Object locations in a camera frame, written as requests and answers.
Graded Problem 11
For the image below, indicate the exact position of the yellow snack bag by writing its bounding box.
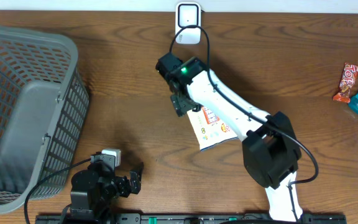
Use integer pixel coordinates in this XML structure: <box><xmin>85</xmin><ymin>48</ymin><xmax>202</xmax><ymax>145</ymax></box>
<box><xmin>187</xmin><ymin>107</ymin><xmax>238</xmax><ymax>151</ymax></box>

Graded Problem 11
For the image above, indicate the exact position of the red Top candy bar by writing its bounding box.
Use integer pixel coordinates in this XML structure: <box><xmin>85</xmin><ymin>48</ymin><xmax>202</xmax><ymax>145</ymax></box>
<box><xmin>333</xmin><ymin>63</ymin><xmax>358</xmax><ymax>103</ymax></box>

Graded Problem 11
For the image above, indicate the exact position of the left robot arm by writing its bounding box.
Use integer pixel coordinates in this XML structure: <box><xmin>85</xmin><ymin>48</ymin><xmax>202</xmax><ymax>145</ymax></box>
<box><xmin>59</xmin><ymin>160</ymin><xmax>144</xmax><ymax>223</ymax></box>

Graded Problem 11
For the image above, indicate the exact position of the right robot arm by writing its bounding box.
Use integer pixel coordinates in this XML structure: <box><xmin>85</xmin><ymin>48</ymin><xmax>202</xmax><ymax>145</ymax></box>
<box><xmin>155</xmin><ymin>53</ymin><xmax>303</xmax><ymax>222</ymax></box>

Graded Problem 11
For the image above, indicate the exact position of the white barcode scanner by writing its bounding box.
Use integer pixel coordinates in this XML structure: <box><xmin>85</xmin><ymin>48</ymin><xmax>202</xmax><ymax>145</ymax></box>
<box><xmin>175</xmin><ymin>2</ymin><xmax>201</xmax><ymax>45</ymax></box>

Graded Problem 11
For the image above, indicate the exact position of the grey plastic basket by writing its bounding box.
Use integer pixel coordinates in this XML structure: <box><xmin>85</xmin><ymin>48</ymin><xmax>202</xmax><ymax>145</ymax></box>
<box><xmin>0</xmin><ymin>26</ymin><xmax>90</xmax><ymax>214</ymax></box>

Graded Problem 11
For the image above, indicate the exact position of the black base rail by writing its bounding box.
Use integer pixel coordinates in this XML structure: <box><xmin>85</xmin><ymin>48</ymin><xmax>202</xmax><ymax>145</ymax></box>
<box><xmin>35</xmin><ymin>212</ymin><xmax>347</xmax><ymax>224</ymax></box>

